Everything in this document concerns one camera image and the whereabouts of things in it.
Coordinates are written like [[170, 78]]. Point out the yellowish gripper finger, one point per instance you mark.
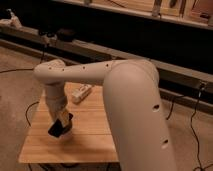
[[65, 118]]

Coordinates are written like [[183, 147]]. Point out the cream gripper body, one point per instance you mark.
[[56, 99]]

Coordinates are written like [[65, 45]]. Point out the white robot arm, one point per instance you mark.
[[132, 104]]

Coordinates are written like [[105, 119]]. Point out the wooden table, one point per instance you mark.
[[91, 141]]

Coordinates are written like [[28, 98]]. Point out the black device on ledge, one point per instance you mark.
[[65, 35]]

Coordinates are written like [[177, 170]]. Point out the white figure on ledge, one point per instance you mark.
[[13, 21]]

